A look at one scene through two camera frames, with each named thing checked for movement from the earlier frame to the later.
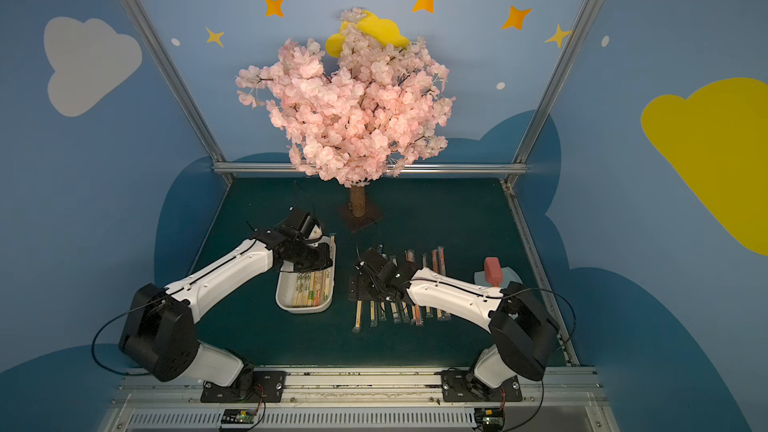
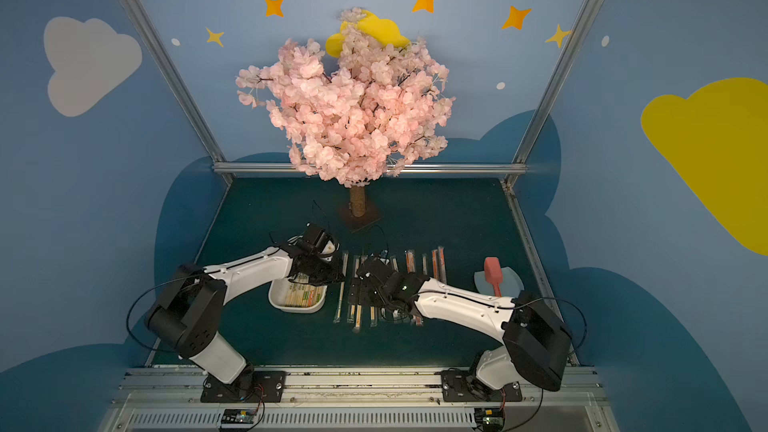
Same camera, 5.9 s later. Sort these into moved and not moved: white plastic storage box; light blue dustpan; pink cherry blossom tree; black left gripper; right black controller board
Moved: white plastic storage box; black left gripper
Not moved: light blue dustpan; right black controller board; pink cherry blossom tree
